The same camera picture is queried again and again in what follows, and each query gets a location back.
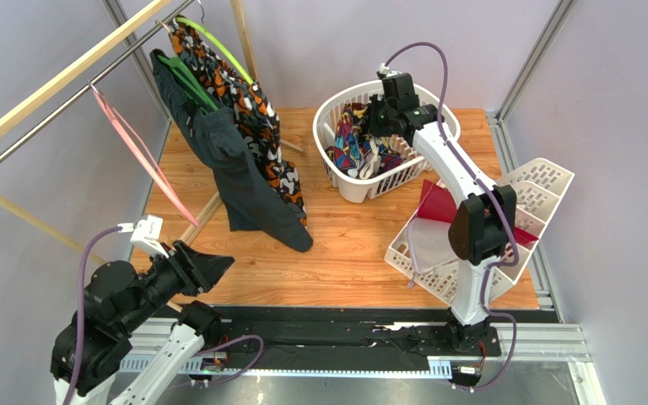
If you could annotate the dark grey shorts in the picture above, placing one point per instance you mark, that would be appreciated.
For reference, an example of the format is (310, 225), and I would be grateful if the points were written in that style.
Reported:
(210, 132)

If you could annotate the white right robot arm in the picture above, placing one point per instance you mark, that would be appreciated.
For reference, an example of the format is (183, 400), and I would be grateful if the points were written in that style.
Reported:
(483, 225)

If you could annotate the colourful comic print shorts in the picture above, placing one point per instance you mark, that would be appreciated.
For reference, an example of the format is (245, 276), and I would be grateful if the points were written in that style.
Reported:
(357, 153)

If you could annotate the white slotted cable duct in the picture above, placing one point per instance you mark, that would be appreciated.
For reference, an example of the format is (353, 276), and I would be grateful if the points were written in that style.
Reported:
(437, 369)

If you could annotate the aluminium frame post left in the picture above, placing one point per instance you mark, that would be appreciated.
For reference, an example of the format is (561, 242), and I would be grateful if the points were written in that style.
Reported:
(119, 17)

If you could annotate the clear plastic sheet folder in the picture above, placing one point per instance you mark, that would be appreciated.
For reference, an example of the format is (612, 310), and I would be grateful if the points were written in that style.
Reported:
(428, 244)

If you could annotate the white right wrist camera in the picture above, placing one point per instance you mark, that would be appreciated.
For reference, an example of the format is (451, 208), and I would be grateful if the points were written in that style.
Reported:
(384, 71)

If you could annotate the dark green clothes hanger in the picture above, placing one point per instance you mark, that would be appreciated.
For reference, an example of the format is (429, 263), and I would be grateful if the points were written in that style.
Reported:
(185, 78)

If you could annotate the aluminium frame post right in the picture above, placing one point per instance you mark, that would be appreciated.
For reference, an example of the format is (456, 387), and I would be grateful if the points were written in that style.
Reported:
(555, 22)

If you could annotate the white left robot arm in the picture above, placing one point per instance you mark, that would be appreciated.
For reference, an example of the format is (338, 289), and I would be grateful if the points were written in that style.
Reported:
(118, 300)

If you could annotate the white tiered file organizer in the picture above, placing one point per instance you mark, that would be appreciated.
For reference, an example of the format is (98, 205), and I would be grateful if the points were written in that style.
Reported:
(540, 186)

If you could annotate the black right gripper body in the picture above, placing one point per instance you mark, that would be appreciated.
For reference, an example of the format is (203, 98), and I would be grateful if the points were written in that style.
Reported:
(378, 116)

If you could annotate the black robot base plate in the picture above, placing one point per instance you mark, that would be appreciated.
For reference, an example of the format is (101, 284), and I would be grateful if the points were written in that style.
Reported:
(346, 338)

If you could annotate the pink clothes hanger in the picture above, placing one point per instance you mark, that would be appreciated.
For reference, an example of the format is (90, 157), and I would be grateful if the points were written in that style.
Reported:
(141, 153)

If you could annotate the white plastic laundry basket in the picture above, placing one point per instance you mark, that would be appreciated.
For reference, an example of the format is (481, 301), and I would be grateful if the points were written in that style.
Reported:
(356, 190)

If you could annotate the wooden clothes rack frame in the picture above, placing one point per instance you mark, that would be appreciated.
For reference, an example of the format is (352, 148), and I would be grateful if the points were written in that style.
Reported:
(76, 68)

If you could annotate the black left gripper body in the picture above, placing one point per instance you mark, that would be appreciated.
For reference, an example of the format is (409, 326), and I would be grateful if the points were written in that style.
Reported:
(164, 279)

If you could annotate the orange camouflage print shorts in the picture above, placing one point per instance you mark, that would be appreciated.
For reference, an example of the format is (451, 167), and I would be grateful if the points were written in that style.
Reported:
(254, 114)

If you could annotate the aluminium frame post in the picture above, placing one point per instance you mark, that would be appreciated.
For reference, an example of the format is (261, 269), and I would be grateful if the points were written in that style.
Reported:
(119, 17)
(555, 22)

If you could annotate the red plastic folder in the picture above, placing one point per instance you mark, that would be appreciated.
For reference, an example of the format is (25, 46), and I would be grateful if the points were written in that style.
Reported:
(436, 203)

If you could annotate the light green clothes hanger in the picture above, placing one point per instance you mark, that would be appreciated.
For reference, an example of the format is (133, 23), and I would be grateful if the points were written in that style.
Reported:
(214, 41)

